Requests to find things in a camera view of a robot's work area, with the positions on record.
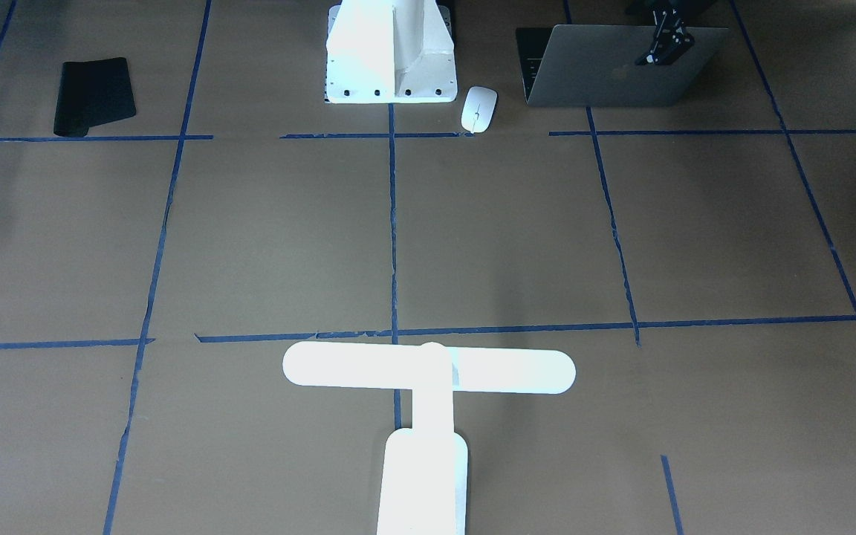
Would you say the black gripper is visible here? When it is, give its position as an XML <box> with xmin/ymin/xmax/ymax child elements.
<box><xmin>635</xmin><ymin>1</ymin><xmax>694</xmax><ymax>65</ymax></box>

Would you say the grey laptop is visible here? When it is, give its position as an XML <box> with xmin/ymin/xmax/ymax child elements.
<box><xmin>514</xmin><ymin>25</ymin><xmax>730</xmax><ymax>108</ymax></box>

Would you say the white computer mouse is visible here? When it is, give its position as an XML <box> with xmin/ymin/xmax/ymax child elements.
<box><xmin>461</xmin><ymin>85</ymin><xmax>499</xmax><ymax>134</ymax></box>

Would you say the white desk lamp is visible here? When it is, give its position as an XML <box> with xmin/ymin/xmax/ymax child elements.
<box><xmin>282</xmin><ymin>341</ymin><xmax>577</xmax><ymax>534</ymax></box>

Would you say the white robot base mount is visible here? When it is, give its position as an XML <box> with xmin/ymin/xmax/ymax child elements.
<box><xmin>324</xmin><ymin>1</ymin><xmax>458</xmax><ymax>104</ymax></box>

